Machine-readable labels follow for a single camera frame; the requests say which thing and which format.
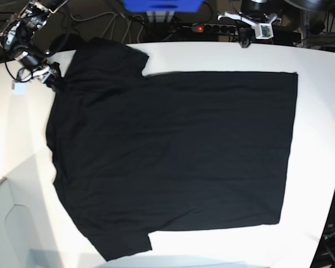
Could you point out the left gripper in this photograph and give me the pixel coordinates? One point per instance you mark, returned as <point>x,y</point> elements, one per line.
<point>244,34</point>

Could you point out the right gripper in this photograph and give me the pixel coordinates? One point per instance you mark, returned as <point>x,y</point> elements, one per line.
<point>49,74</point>

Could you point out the black T-shirt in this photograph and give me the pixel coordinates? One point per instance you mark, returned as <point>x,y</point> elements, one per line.
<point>182,151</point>

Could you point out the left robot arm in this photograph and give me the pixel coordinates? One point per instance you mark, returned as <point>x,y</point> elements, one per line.
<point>252,9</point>

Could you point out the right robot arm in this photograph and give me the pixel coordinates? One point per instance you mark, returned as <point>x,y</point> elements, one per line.
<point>16,42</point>

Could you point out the black power strip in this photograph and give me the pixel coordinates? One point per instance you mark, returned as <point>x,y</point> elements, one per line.
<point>213,29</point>

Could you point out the blue plastic box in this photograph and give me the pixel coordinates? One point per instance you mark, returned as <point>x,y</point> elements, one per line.
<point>162,5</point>

